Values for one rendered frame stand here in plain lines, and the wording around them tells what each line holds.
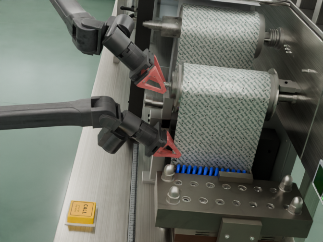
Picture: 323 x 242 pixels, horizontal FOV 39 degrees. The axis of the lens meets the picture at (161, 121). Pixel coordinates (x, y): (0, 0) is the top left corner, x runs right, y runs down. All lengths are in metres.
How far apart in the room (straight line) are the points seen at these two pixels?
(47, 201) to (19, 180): 0.27
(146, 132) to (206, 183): 0.21
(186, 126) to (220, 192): 0.20
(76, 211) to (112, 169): 0.26
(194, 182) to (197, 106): 0.21
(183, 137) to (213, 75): 0.19
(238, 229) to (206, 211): 0.09
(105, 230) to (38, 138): 2.12
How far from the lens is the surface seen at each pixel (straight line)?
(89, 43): 1.18
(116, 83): 2.05
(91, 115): 1.18
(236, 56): 1.44
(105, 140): 1.25
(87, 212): 1.28
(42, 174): 2.98
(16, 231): 2.60
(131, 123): 1.21
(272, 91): 1.25
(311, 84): 1.23
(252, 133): 1.28
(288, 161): 1.39
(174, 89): 1.22
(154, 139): 1.24
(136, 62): 1.17
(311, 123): 1.21
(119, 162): 1.52
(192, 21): 1.39
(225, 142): 1.29
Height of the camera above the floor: 1.77
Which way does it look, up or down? 29 degrees down
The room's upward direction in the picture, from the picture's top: 8 degrees clockwise
